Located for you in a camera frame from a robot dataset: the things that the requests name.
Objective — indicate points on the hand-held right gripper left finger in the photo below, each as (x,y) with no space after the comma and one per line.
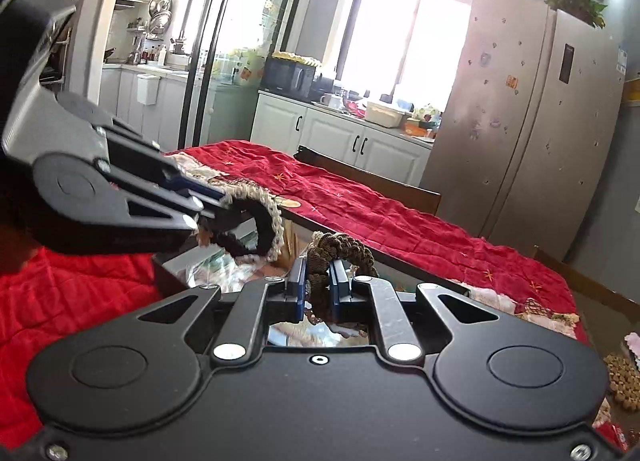
(296,291)

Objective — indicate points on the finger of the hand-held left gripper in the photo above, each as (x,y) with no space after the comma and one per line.
(165,233)
(200,188)

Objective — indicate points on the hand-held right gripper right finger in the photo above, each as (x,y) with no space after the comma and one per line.
(339,291)

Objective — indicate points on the olive brown scrunchie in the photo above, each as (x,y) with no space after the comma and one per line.
(322,251)

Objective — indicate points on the black cardboard box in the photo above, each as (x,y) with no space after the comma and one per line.
(172,278)

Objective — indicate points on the black scrunchie with white trim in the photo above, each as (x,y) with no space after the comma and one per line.
(265,226)

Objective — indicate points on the red printed blanket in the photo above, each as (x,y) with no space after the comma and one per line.
(400,226)

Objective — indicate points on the white hanging bin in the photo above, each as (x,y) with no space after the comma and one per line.
(147,88)

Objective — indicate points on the white kitchen cabinet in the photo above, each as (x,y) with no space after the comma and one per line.
(325,133)

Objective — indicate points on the black microwave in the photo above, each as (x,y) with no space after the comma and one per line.
(287,78)

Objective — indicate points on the black framed glass door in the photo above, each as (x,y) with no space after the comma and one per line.
(235,41)

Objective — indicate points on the white mug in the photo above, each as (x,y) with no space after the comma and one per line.
(329,101)

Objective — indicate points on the beige storage container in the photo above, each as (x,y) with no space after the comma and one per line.
(384,115)

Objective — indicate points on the silver refrigerator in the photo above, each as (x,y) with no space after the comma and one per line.
(525,131)

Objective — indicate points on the wooden bead mat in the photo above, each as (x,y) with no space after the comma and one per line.
(622,383)

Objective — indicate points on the pink and white cloth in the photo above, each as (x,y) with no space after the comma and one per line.
(634,343)

